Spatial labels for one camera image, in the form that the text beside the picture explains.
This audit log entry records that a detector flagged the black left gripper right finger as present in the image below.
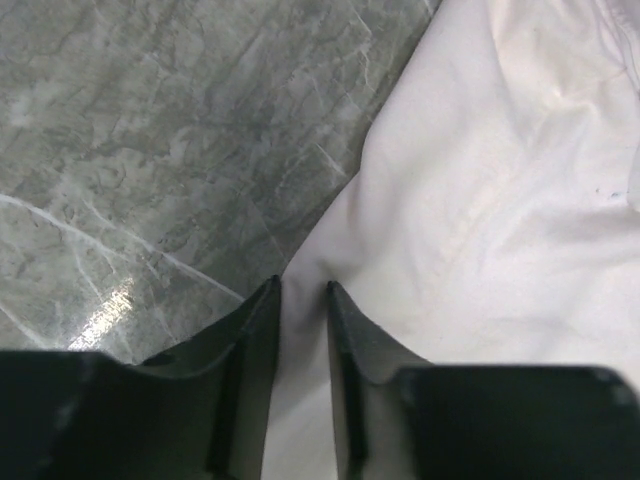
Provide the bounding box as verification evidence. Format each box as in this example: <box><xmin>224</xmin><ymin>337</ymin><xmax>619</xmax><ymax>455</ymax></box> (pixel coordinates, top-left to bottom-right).
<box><xmin>327</xmin><ymin>282</ymin><xmax>639</xmax><ymax>479</ymax></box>

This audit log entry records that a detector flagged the cream white t-shirt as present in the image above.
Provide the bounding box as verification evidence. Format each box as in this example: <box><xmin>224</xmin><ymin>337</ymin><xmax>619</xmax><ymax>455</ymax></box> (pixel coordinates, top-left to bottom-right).
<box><xmin>263</xmin><ymin>1</ymin><xmax>639</xmax><ymax>479</ymax></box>

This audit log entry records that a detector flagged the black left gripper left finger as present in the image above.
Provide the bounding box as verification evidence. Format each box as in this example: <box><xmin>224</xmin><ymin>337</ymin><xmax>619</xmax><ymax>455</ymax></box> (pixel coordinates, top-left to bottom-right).
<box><xmin>1</xmin><ymin>277</ymin><xmax>281</xmax><ymax>479</ymax></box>

